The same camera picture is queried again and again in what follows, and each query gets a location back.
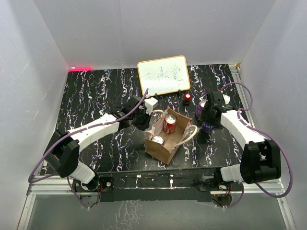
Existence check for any purple soda can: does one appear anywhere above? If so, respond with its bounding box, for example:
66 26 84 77
152 135 165 146
195 99 207 118
201 118 215 133

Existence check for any red cola can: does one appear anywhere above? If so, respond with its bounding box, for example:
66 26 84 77
163 114 177 134

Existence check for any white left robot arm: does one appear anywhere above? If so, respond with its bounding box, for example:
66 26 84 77
45 96 158 191

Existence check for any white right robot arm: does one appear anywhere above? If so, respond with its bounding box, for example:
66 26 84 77
198 91 281 190

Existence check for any red capped black bottle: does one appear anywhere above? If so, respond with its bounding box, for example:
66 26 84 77
183 93 191 106

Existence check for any yellow framed whiteboard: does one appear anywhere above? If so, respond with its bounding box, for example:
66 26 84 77
137 55 190 96

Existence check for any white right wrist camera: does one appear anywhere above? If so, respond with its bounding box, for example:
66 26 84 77
223 94 231 104

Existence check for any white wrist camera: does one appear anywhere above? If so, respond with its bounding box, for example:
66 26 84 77
144 97 158 115
223 94 231 104

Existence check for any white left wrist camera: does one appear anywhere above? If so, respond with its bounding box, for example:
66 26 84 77
144 97 158 115

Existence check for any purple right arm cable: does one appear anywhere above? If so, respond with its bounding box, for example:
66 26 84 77
199 82 294 210

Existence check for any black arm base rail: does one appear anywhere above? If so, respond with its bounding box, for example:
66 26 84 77
72 169 243 204

